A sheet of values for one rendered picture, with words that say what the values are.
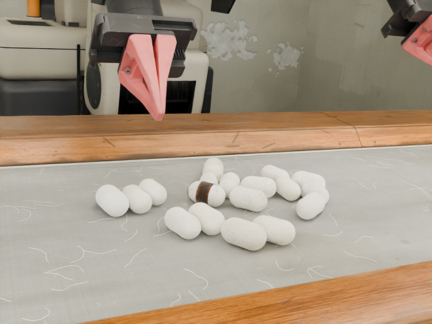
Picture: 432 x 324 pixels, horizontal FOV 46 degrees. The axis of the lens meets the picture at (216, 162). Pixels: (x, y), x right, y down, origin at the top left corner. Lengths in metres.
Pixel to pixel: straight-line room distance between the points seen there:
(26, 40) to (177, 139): 0.71
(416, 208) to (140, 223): 0.28
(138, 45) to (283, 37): 2.50
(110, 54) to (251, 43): 2.33
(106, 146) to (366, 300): 0.35
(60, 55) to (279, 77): 1.91
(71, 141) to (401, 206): 0.35
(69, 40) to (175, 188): 0.81
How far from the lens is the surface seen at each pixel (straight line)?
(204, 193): 0.46
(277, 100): 3.03
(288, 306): 0.30
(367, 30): 2.71
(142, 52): 0.50
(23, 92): 1.27
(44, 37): 1.26
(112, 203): 0.43
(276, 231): 0.41
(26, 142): 0.57
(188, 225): 0.40
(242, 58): 2.84
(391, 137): 0.77
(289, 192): 0.49
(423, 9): 0.74
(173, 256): 0.38
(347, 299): 0.32
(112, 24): 0.50
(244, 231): 0.39
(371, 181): 0.60
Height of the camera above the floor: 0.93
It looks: 19 degrees down
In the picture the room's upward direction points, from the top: 5 degrees clockwise
